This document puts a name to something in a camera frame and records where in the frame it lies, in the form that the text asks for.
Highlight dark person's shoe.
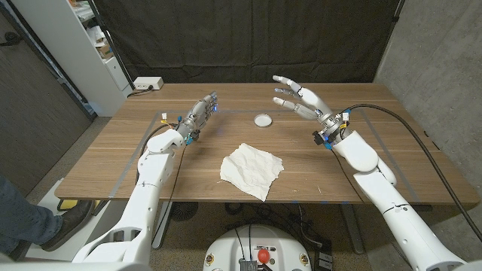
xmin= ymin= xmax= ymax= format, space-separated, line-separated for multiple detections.
xmin=40 ymin=199 xmax=95 ymax=252

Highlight black round fan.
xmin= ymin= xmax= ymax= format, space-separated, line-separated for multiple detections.
xmin=169 ymin=202 xmax=200 ymax=222

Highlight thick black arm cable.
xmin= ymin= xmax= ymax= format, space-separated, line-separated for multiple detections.
xmin=344 ymin=103 xmax=482 ymax=244
xmin=135 ymin=123 xmax=178 ymax=185

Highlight white shelf cabinet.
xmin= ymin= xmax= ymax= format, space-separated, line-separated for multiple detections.
xmin=11 ymin=0 xmax=135 ymax=117

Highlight person's leg in jeans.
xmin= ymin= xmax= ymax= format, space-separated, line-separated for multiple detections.
xmin=0 ymin=176 xmax=63 ymax=257

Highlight black door handle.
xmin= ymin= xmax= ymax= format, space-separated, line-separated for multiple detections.
xmin=0 ymin=31 xmax=23 ymax=47

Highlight grey metal table leg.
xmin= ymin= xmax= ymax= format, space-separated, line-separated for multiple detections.
xmin=151 ymin=201 xmax=174 ymax=250
xmin=340 ymin=203 xmax=365 ymax=255

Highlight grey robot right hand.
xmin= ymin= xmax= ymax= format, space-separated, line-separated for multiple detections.
xmin=271 ymin=75 xmax=351 ymax=148

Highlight black backdrop stand pole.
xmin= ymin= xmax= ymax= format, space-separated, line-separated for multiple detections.
xmin=87 ymin=0 xmax=136 ymax=91
xmin=389 ymin=0 xmax=407 ymax=24

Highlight brown cardboard box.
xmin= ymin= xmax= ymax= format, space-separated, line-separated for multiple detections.
xmin=96 ymin=43 xmax=115 ymax=60

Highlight black floor power strip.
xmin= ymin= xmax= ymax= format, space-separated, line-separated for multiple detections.
xmin=314 ymin=244 xmax=334 ymax=271

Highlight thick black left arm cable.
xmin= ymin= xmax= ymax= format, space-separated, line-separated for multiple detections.
xmin=135 ymin=123 xmax=178 ymax=185

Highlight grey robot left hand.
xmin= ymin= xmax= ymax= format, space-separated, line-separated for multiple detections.
xmin=175 ymin=90 xmax=220 ymax=146

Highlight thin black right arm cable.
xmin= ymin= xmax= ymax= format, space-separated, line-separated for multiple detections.
xmin=331 ymin=148 xmax=413 ymax=269

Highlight black backdrop curtain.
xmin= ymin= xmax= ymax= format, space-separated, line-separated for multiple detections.
xmin=92 ymin=0 xmax=406 ymax=84

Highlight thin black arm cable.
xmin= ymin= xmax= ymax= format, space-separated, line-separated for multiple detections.
xmin=331 ymin=148 xmax=413 ymax=269
xmin=152 ymin=145 xmax=188 ymax=244

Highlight white robot torso base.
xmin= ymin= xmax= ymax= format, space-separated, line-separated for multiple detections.
xmin=202 ymin=224 xmax=313 ymax=271

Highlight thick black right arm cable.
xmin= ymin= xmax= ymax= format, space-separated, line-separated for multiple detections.
xmin=344 ymin=103 xmax=482 ymax=244

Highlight white paper towel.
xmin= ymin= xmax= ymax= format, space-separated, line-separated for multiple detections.
xmin=219 ymin=142 xmax=285 ymax=202

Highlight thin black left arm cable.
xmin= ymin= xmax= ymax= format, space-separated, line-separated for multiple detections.
xmin=152 ymin=145 xmax=188 ymax=244

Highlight black power cord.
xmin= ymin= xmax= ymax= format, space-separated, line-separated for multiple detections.
xmin=127 ymin=85 xmax=154 ymax=98

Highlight yellow object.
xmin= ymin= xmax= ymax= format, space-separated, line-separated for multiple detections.
xmin=56 ymin=198 xmax=82 ymax=212

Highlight white round jar lid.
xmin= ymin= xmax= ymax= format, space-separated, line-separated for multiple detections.
xmin=253 ymin=113 xmax=273 ymax=128

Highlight white power strip box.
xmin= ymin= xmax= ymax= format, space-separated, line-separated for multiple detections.
xmin=133 ymin=76 xmax=165 ymax=91

